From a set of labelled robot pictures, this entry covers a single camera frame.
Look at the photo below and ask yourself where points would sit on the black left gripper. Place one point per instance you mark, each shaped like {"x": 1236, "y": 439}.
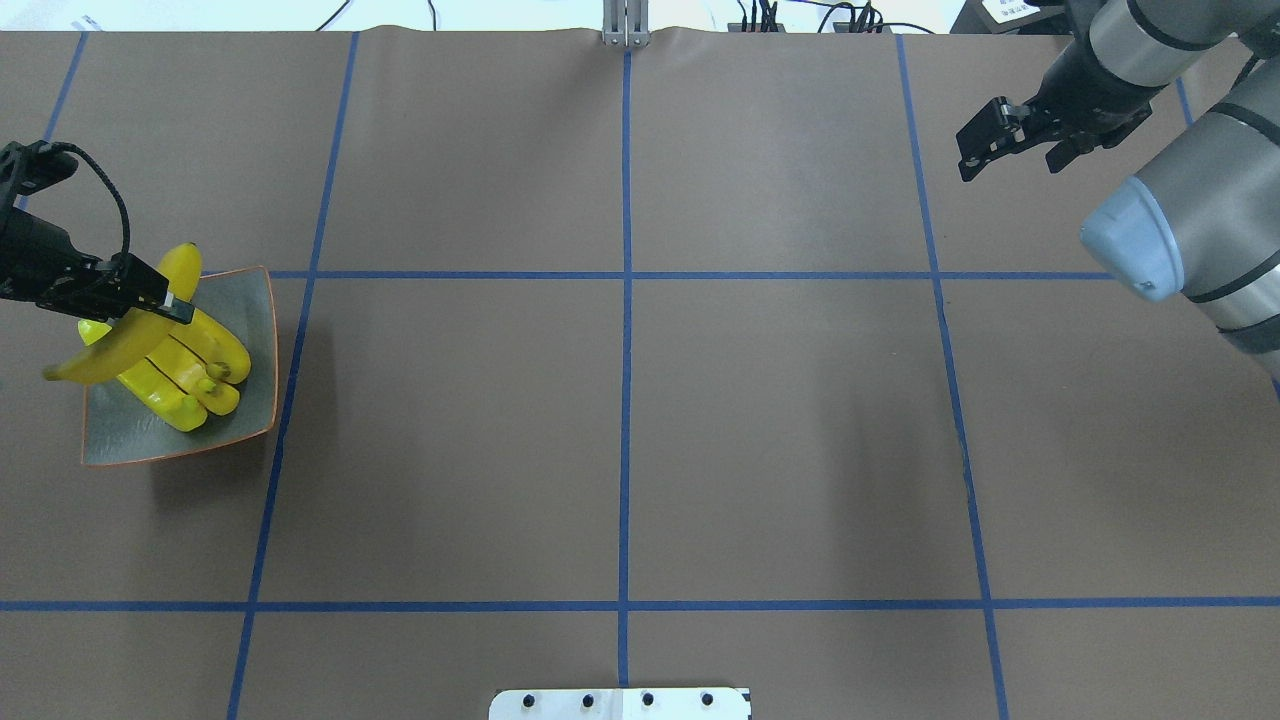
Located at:
{"x": 32, "y": 258}

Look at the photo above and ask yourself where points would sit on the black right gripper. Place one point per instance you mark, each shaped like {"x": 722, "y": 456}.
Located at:
{"x": 1085, "y": 82}

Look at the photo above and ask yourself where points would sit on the yellow single banana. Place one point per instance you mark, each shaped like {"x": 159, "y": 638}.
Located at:
{"x": 206, "y": 381}

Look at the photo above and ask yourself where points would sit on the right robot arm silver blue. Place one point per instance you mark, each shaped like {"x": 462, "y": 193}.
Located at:
{"x": 1200, "y": 219}

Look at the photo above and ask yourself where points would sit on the grey square plate orange rim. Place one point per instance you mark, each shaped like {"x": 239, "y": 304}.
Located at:
{"x": 119, "y": 430}

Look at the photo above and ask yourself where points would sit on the black label printer box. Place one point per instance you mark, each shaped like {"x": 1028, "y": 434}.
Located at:
{"x": 1029, "y": 18}

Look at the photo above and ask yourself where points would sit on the brown paper table mat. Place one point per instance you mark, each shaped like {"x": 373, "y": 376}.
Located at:
{"x": 700, "y": 367}

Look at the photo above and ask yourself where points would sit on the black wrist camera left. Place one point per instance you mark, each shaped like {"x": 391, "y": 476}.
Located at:
{"x": 27, "y": 169}

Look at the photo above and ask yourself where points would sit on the aluminium frame post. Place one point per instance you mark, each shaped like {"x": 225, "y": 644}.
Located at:
{"x": 625, "y": 24}

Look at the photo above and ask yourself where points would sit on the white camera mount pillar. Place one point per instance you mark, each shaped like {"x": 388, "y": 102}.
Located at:
{"x": 623, "y": 703}

